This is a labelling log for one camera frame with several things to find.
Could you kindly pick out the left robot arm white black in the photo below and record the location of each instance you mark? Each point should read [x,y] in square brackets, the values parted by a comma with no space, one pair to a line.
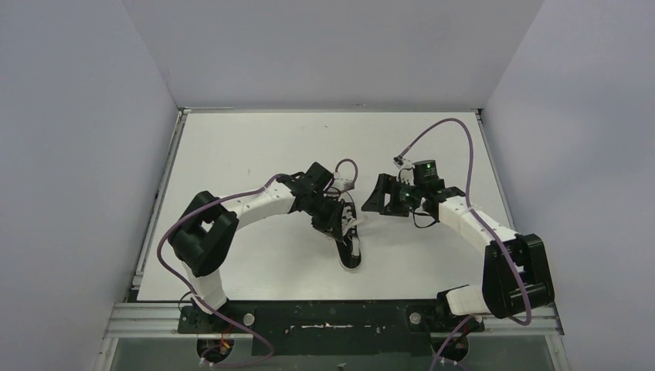
[203,235]

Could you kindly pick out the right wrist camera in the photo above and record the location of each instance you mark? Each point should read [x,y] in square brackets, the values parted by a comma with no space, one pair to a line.
[402,163]

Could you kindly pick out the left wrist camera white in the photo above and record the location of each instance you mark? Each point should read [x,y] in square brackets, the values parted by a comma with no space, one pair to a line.
[343,182]

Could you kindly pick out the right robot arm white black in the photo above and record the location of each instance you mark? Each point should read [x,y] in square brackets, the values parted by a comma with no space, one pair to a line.
[516,276]

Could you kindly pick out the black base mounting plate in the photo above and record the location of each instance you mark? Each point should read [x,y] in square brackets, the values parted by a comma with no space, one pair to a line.
[324,328]

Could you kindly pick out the black white canvas sneaker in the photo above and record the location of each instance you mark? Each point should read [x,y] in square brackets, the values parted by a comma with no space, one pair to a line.
[347,261]

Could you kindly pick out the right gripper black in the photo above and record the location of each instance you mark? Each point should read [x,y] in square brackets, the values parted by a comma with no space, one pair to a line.
[387,184]

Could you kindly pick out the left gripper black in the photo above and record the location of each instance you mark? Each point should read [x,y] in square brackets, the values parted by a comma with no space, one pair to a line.
[334,225]

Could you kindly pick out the white shoelace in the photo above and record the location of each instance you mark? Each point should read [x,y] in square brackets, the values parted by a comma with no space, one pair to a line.
[350,229]

